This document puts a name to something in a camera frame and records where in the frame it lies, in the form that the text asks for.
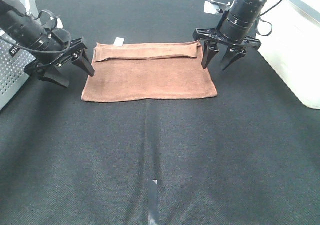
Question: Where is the brown towel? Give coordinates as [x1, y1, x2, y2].
[81, 41, 218, 103]

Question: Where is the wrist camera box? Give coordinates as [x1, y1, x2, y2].
[38, 9, 64, 33]
[203, 0, 232, 15]

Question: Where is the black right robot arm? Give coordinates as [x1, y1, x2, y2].
[193, 0, 268, 70]

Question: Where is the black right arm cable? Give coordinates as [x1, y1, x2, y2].
[254, 0, 286, 38]

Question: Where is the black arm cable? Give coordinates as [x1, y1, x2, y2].
[254, 0, 286, 38]
[0, 9, 72, 55]

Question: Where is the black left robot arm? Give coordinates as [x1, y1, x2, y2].
[0, 0, 95, 88]

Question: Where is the grey perforated plastic basket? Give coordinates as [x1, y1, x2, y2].
[0, 0, 40, 112]

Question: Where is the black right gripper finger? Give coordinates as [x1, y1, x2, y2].
[220, 47, 247, 71]
[201, 41, 220, 69]

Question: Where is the white plastic storage bin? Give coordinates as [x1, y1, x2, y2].
[256, 0, 320, 110]

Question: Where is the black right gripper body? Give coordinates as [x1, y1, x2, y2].
[192, 28, 262, 50]

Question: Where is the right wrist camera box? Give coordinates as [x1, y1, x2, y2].
[203, 0, 232, 15]

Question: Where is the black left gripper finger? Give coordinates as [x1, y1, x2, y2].
[71, 49, 95, 77]
[37, 66, 69, 88]

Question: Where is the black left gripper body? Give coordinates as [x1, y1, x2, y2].
[24, 37, 87, 76]

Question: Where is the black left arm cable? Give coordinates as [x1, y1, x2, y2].
[0, 9, 72, 55]

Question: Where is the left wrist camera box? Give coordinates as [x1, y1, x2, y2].
[38, 9, 64, 33]

